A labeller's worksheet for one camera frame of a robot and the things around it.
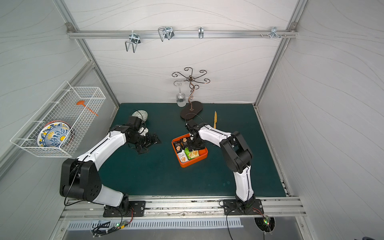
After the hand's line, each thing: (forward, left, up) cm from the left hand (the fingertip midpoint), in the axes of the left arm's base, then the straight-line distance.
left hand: (156, 145), depth 84 cm
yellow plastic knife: (+30, -37, -11) cm, 49 cm away
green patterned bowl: (+31, +18, -9) cm, 37 cm away
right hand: (+4, -21, -10) cm, 24 cm away
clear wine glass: (+29, -12, +11) cm, 34 cm away
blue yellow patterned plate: (-8, +37, +24) cm, 45 cm away
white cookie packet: (-3, -15, -8) cm, 17 cm away
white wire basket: (+11, +39, +20) cm, 45 cm away
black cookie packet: (+5, -11, -8) cm, 14 cm away
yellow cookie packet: (0, -22, -9) cm, 24 cm away
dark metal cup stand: (+37, -18, -9) cm, 42 cm away
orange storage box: (-1, -27, -7) cm, 28 cm away
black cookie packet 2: (+8, -15, -9) cm, 19 cm away
